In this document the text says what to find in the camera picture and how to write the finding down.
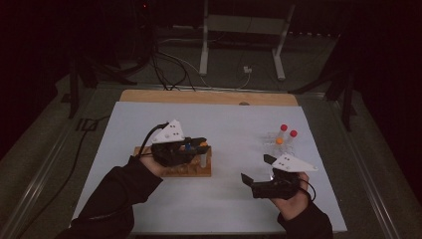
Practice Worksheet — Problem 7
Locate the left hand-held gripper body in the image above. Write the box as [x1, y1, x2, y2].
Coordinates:
[150, 119, 197, 168]

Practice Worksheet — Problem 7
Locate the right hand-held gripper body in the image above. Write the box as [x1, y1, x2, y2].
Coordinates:
[250, 152, 318, 200]

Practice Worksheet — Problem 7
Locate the clear plastic tube rack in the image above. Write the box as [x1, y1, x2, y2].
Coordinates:
[261, 130, 300, 157]

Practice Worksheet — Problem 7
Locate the wooden test tube rack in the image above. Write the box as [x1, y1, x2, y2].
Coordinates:
[132, 145, 213, 178]

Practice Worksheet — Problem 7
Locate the person's left hand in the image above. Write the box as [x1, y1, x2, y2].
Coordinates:
[139, 155, 174, 179]

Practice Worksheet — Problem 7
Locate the person's right hand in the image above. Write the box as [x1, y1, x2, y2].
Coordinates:
[270, 171, 312, 222]

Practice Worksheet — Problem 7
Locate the white board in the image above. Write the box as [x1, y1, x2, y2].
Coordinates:
[68, 101, 348, 235]

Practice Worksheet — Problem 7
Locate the black stand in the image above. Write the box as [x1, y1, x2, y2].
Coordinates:
[288, 70, 358, 132]
[67, 55, 137, 120]

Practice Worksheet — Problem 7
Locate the white metal stand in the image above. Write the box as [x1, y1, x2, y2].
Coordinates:
[198, 0, 297, 82]

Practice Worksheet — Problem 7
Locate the power strip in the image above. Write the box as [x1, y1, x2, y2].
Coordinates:
[288, 30, 342, 39]

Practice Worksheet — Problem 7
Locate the left hand-held gripper cable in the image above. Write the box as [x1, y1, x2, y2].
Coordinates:
[136, 121, 170, 159]

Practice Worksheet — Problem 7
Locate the hand-held gripper cable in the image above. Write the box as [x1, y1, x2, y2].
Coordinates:
[136, 121, 170, 159]
[298, 178, 317, 202]

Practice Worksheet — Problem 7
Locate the right hand-held gripper cable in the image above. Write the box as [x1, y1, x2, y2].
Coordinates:
[298, 178, 317, 202]

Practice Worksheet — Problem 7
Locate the black cable bundle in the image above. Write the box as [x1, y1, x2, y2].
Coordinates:
[145, 31, 197, 92]

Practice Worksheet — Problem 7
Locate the white cable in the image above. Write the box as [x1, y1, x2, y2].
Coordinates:
[158, 38, 253, 91]

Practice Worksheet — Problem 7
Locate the metal floor rail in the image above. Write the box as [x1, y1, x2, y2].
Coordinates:
[329, 99, 422, 239]
[0, 123, 75, 239]

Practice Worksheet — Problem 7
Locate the black floor cable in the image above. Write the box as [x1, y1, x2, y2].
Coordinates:
[18, 114, 111, 239]

